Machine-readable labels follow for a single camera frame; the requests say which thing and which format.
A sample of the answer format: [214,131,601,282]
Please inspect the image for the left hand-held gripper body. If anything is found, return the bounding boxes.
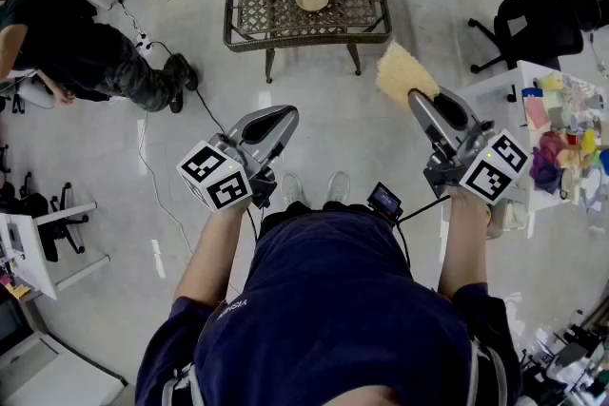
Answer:
[175,126,279,212]

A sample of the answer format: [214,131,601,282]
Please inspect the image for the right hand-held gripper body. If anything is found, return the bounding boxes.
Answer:
[422,115,532,206]

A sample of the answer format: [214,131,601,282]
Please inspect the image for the yellow sponge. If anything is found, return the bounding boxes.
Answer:
[375,40,442,111]

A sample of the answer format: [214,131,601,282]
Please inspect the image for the person's left forearm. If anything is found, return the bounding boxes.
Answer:
[172,197,254,308]

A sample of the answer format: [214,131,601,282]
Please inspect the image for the person's right forearm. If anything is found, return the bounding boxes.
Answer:
[436,186,492,300]

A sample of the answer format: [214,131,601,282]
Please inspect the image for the white side table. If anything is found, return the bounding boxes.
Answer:
[455,59,609,240]

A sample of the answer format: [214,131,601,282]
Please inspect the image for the person's left white shoe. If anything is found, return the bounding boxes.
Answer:
[280,171,306,208]

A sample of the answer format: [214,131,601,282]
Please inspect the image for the person's white shoe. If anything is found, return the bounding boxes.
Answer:
[280,171,306,208]
[326,170,352,206]

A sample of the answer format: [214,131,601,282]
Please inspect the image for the person's right white shoe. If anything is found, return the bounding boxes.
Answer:
[326,170,352,206]

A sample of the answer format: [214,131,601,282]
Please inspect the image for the pile of colourful items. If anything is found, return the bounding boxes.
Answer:
[520,70,609,211]

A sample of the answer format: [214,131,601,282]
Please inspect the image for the person's black trousers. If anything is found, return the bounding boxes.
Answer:
[284,200,373,216]

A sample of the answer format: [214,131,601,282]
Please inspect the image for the small black screen device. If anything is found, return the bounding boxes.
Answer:
[366,181,403,225]

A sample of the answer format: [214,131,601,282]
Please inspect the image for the black office chair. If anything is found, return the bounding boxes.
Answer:
[467,0,602,75]

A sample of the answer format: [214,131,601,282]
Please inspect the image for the white power strip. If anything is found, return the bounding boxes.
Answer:
[134,31,154,59]

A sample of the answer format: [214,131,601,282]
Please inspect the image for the black chair base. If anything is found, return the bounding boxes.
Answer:
[46,182,90,255]

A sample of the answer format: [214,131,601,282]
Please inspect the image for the person's navy shirt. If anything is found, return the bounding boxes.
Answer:
[134,208,524,406]

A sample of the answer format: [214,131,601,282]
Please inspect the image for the white desk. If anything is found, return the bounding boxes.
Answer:
[0,201,111,301]

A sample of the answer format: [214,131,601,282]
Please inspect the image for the cluttered equipment bench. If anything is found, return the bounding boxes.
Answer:
[517,299,609,406]

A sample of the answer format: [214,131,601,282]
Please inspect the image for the white floor cable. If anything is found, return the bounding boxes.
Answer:
[136,108,195,254]

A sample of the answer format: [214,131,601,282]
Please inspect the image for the black floor cable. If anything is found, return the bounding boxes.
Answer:
[148,40,228,135]

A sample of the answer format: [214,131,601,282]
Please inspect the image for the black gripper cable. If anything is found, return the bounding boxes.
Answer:
[398,193,452,224]

